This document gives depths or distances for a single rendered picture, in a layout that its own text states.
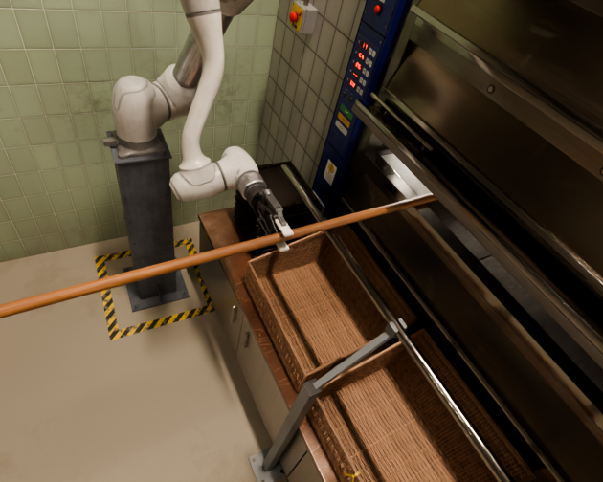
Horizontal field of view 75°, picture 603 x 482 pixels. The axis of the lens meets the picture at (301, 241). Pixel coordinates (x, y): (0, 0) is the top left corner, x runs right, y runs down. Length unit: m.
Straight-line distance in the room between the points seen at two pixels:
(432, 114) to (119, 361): 1.86
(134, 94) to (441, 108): 1.06
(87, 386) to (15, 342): 0.45
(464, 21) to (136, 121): 1.15
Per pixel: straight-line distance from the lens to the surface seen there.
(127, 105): 1.63
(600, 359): 1.08
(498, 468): 1.10
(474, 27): 1.29
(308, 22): 1.91
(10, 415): 2.32
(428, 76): 1.42
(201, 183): 1.30
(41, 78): 2.12
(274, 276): 1.84
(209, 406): 2.17
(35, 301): 1.08
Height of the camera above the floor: 2.05
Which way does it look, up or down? 47 degrees down
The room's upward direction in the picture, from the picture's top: 17 degrees clockwise
